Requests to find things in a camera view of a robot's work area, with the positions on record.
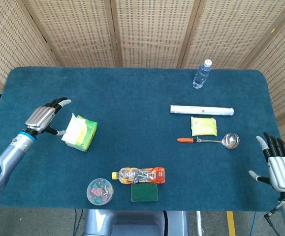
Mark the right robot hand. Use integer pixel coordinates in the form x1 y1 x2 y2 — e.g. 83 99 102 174
249 132 285 192

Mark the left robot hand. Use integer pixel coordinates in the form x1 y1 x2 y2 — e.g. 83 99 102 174
25 97 72 136

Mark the green tissue pack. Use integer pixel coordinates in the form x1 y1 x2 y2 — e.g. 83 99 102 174
64 117 99 151

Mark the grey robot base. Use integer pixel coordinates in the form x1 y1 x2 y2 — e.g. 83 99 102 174
82 209 190 236

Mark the yellow snack packet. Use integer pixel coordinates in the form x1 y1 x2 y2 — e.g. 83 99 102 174
190 116 218 137

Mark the round container of clips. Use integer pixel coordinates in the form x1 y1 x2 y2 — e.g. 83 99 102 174
86 178 114 206

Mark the blue table mat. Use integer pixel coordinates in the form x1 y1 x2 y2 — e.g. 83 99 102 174
0 66 283 212

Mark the white long tube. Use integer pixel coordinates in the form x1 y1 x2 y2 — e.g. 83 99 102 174
169 105 235 116

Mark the orange drink bottle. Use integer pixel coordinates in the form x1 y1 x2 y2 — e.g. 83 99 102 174
111 166 166 185

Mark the clear water bottle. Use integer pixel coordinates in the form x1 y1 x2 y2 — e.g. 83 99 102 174
192 59 213 89

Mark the green scouring sponge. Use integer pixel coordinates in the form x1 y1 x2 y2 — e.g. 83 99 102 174
130 183 159 203

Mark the woven folding screen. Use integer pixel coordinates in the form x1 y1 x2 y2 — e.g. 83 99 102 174
0 0 285 153

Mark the steel ladle orange handle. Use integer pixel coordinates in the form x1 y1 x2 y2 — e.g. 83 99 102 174
177 132 240 149

